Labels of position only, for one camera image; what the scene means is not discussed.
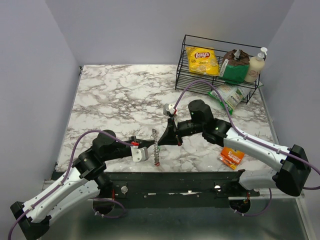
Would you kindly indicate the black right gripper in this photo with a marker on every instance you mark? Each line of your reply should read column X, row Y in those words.
column 170, row 136

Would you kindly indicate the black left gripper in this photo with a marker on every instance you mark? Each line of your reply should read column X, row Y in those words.
column 142, row 143

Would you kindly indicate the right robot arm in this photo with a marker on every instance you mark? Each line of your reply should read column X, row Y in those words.
column 289, row 166

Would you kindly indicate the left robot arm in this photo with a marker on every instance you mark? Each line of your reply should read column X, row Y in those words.
column 84, row 179

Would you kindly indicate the orange razor blade box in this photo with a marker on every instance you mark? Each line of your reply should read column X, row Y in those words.
column 230, row 157

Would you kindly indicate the green white snack bag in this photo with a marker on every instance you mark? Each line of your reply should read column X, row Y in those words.
column 232, row 95

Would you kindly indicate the yellow Lays chips bag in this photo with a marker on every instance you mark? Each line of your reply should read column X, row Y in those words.
column 202, row 61

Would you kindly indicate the green brown coffee bag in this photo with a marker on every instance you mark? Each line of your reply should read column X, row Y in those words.
column 235, row 66

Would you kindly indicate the cream lotion pump bottle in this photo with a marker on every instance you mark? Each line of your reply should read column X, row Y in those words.
column 256, row 65

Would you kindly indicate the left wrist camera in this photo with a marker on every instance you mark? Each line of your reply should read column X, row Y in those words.
column 139, row 154

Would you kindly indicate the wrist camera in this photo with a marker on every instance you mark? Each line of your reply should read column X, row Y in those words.
column 169, row 110
column 139, row 154

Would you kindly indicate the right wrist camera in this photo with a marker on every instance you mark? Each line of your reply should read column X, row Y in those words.
column 169, row 110

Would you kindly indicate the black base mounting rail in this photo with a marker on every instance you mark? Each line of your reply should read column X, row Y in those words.
column 177, row 189

